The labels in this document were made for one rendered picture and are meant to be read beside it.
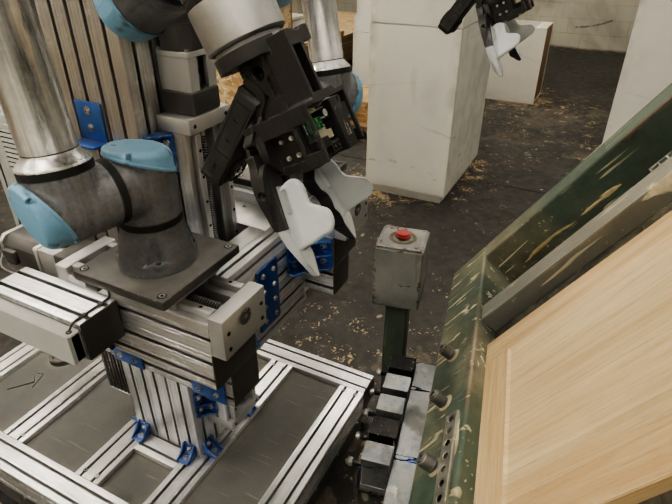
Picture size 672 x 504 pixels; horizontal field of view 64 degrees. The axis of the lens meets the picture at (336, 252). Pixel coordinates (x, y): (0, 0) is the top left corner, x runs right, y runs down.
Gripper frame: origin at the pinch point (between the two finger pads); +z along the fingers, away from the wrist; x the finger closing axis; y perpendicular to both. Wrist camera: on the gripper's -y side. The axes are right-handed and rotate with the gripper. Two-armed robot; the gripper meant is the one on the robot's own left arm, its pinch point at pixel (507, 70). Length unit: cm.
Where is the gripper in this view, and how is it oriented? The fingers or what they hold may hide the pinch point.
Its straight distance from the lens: 113.4
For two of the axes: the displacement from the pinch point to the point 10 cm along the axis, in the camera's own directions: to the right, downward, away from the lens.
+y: 7.8, -1.8, -6.0
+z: 4.1, 8.7, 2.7
